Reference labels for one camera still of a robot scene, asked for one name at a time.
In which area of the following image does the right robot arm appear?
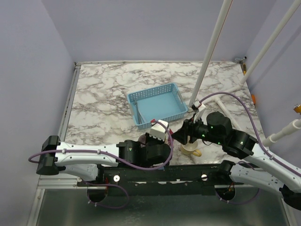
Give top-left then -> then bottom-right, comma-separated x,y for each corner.
172,112 -> 301,210

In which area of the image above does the light blue plastic basket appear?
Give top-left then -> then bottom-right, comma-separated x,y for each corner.
127,83 -> 188,130

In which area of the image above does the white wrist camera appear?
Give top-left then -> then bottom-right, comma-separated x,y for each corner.
191,100 -> 206,123
149,121 -> 167,141

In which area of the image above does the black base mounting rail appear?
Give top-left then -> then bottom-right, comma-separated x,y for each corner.
87,164 -> 232,196

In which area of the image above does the yellow ceramic mug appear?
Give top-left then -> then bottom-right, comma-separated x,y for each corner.
181,141 -> 202,157

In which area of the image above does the clear textured glass tray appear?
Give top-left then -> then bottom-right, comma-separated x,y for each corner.
170,140 -> 196,165

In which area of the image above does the pink toothpaste tube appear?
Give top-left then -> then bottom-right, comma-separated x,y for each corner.
167,129 -> 174,146

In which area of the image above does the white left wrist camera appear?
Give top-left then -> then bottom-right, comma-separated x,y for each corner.
149,121 -> 167,141

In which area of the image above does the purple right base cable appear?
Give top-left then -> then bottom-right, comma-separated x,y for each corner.
220,186 -> 261,205

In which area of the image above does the purple grey mug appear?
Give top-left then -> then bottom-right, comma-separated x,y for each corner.
138,134 -> 146,146

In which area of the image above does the white pvc pipe frame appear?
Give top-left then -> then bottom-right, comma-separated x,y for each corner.
189,0 -> 301,147

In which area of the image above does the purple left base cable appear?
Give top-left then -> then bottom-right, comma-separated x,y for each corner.
84,181 -> 129,209

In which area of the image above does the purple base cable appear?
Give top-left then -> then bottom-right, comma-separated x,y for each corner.
84,181 -> 129,209
220,186 -> 261,205

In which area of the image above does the aluminium table edge rail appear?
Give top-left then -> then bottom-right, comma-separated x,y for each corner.
37,63 -> 81,189

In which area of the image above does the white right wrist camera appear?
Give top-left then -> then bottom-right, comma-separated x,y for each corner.
191,100 -> 206,123

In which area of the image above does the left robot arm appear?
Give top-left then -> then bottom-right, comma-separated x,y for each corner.
36,136 -> 173,182

